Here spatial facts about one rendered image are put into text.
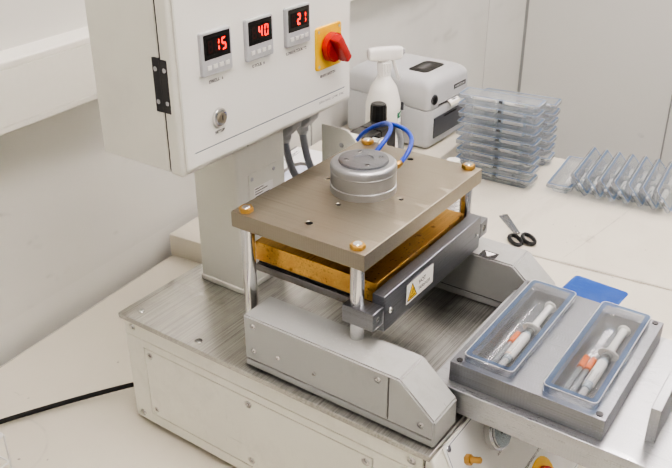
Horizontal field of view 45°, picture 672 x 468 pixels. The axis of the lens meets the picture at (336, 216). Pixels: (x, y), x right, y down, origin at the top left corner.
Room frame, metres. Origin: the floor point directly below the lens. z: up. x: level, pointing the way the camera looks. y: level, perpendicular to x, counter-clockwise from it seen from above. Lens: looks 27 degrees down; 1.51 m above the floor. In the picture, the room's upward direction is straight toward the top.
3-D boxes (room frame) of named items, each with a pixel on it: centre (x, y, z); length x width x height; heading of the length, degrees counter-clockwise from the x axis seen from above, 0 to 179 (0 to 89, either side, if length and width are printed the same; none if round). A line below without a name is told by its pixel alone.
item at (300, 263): (0.88, -0.04, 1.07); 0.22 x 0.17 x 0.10; 145
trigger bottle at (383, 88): (1.75, -0.11, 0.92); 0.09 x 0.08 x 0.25; 104
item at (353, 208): (0.91, -0.02, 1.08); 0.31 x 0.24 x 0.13; 145
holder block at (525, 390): (0.73, -0.24, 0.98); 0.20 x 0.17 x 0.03; 145
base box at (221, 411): (0.88, -0.05, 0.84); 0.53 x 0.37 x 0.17; 55
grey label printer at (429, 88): (1.90, -0.18, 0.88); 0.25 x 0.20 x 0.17; 54
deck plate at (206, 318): (0.89, 0.00, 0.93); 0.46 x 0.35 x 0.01; 55
